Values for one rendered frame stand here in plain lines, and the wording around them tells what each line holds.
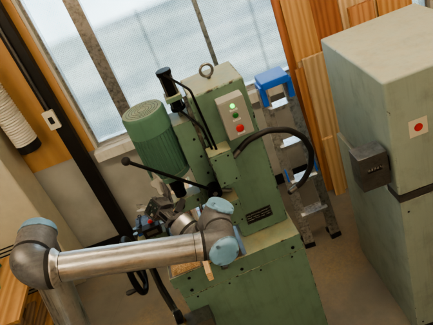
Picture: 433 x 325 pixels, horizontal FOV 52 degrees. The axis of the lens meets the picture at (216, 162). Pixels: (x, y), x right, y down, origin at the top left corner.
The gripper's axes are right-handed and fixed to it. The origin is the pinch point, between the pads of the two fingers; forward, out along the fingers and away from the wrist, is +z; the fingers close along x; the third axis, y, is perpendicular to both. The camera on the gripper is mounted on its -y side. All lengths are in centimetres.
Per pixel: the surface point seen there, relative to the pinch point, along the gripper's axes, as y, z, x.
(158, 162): -12.0, 7.5, -5.8
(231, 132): -19.9, -11.0, -31.0
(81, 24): -72, 142, -15
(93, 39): -79, 135, -9
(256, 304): -55, -47, 40
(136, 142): -5.9, 16.3, -9.4
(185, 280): -18.9, -25.0, 31.3
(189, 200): -31.6, -3.0, 9.0
